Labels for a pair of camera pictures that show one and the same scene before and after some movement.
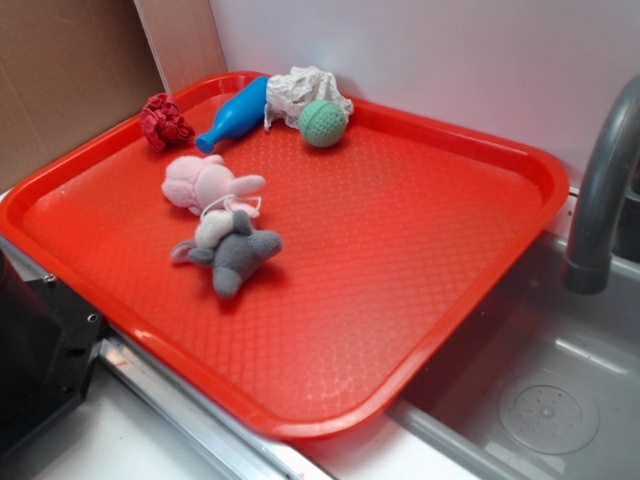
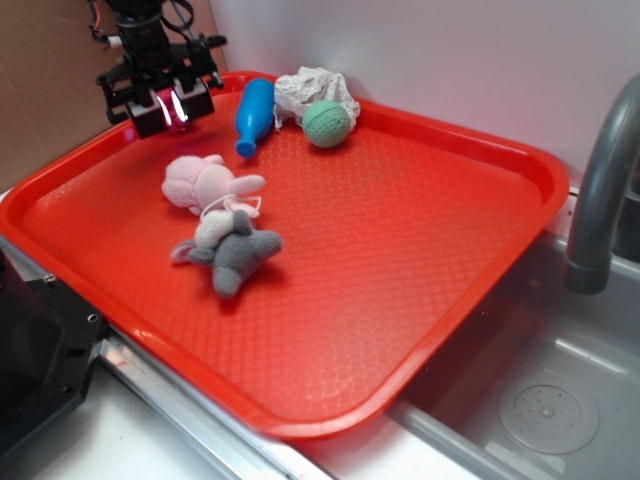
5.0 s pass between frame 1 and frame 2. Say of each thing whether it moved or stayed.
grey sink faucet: stayed
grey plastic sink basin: stayed
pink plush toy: stayed
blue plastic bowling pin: moved
